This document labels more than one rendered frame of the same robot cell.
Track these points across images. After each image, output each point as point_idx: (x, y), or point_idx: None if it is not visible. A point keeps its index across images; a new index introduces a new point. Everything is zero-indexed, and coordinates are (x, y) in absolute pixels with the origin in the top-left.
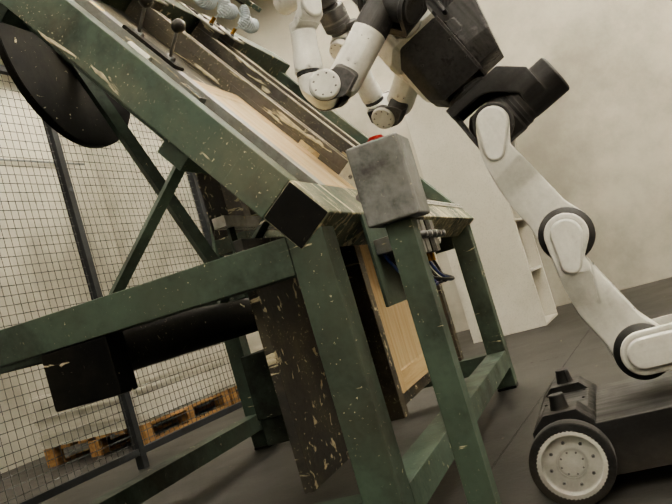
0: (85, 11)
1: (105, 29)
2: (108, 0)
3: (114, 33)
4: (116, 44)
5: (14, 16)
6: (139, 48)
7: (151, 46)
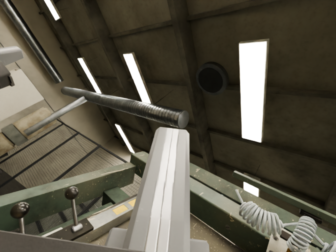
0: (51, 188)
1: (19, 193)
2: (243, 247)
3: (20, 199)
4: None
5: (105, 204)
6: (48, 233)
7: (46, 236)
